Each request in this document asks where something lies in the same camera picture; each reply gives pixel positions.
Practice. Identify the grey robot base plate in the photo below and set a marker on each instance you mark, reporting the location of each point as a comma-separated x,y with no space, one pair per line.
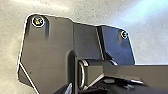
50,56

